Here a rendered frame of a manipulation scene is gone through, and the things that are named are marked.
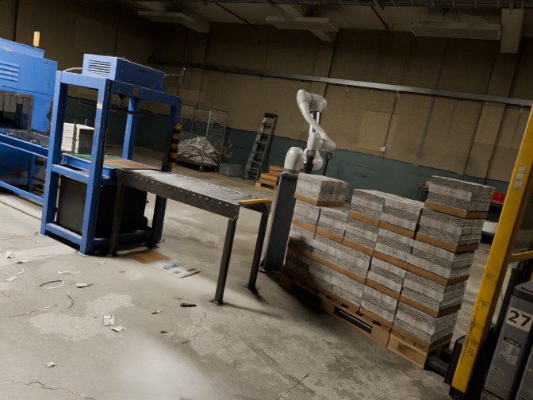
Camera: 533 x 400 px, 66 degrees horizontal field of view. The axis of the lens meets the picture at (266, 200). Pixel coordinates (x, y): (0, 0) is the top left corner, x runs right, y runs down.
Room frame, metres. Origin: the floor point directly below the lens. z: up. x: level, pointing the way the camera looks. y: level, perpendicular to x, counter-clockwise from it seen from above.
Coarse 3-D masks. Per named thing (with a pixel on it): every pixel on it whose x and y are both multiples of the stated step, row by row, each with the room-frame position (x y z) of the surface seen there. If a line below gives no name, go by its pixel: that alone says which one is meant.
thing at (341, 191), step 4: (320, 176) 3.79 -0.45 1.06; (336, 180) 3.69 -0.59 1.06; (340, 180) 3.76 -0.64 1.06; (340, 184) 3.64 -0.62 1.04; (344, 184) 3.67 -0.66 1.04; (336, 188) 3.61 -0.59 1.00; (340, 188) 3.65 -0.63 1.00; (344, 188) 3.69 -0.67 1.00; (336, 192) 3.62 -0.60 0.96; (340, 192) 3.66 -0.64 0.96; (344, 192) 3.69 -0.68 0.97; (336, 196) 3.63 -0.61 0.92; (340, 196) 3.67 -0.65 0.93; (344, 196) 3.71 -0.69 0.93; (336, 200) 3.64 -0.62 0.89; (340, 200) 3.68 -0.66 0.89; (344, 200) 3.72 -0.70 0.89
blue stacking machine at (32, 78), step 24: (0, 48) 4.86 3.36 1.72; (24, 48) 5.19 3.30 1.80; (0, 72) 4.87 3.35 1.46; (24, 72) 5.12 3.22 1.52; (48, 72) 5.39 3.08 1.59; (0, 96) 4.90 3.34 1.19; (24, 96) 5.14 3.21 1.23; (48, 96) 5.42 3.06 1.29; (0, 120) 6.02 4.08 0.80; (24, 120) 5.24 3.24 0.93; (48, 120) 5.45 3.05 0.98; (0, 144) 4.94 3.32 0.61; (0, 168) 4.96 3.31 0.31; (24, 168) 5.21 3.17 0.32
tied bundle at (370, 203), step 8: (360, 192) 3.18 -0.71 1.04; (368, 192) 3.16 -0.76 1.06; (376, 192) 3.29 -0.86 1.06; (384, 192) 3.42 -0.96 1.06; (352, 200) 3.23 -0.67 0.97; (360, 200) 3.17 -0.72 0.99; (368, 200) 3.12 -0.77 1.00; (376, 200) 3.07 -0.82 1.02; (384, 200) 3.03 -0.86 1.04; (352, 208) 3.21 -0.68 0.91; (360, 208) 3.16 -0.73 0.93; (368, 208) 3.11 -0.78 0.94; (376, 208) 3.07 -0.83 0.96; (368, 216) 3.10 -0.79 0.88; (376, 216) 3.05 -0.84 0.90
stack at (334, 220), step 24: (312, 216) 3.48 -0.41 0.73; (336, 216) 3.30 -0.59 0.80; (288, 240) 3.64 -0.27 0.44; (312, 240) 3.45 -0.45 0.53; (360, 240) 3.11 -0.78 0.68; (384, 240) 2.97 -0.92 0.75; (408, 240) 2.84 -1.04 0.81; (288, 264) 3.60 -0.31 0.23; (312, 264) 3.40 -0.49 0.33; (336, 264) 3.23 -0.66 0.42; (360, 264) 3.07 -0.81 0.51; (384, 264) 2.94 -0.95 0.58; (288, 288) 3.55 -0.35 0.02; (312, 288) 3.37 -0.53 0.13; (336, 288) 3.19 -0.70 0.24; (360, 288) 3.04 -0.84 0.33; (384, 312) 2.87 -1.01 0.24; (384, 336) 2.83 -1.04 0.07
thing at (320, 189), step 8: (304, 176) 3.62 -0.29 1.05; (312, 176) 3.58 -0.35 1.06; (304, 184) 3.61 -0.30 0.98; (312, 184) 3.54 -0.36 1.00; (320, 184) 3.47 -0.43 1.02; (328, 184) 3.53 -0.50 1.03; (296, 192) 3.66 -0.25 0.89; (304, 192) 3.60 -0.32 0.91; (312, 192) 3.53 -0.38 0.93; (320, 192) 3.48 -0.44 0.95; (328, 192) 3.55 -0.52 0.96; (320, 200) 3.50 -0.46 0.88; (328, 200) 3.57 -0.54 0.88
